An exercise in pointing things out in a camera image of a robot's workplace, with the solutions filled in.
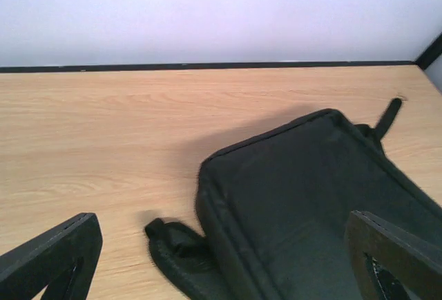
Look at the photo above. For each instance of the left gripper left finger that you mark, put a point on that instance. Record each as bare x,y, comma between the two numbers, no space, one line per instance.
60,262

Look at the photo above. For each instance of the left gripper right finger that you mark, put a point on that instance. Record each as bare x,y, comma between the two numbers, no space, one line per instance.
387,261

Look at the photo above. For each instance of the black student backpack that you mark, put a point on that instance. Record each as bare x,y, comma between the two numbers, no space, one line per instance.
274,210

